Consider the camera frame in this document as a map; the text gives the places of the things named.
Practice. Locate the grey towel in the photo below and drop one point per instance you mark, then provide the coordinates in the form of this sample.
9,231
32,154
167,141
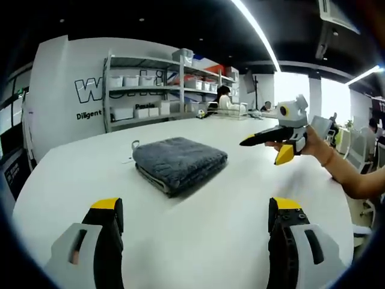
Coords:
180,162

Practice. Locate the person's right hand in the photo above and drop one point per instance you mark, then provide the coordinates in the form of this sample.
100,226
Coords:
317,146

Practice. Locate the grey tablet-like panel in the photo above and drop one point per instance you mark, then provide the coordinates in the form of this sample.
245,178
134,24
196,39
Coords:
321,126

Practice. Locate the screen on black stand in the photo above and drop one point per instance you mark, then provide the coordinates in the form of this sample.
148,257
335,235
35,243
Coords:
250,82

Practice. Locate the green potted plant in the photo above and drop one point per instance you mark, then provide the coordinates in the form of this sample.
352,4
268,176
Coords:
349,123

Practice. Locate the small yellow black object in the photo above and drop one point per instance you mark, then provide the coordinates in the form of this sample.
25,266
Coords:
201,114

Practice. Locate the white office chair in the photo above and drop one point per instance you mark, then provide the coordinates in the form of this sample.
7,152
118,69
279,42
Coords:
359,150
365,216

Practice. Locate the short ceiling light strip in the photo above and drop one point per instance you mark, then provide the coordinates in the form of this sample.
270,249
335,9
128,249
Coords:
365,75

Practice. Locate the long ceiling light strip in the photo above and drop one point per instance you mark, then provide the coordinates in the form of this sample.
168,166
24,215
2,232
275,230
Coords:
261,33

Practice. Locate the grey metal shelving unit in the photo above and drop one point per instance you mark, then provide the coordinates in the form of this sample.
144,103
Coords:
180,90

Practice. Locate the ceiling air conditioner unit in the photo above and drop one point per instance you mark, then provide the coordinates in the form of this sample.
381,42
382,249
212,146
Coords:
338,15

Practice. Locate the row of white storage bins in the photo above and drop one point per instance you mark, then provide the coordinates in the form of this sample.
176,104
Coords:
132,80

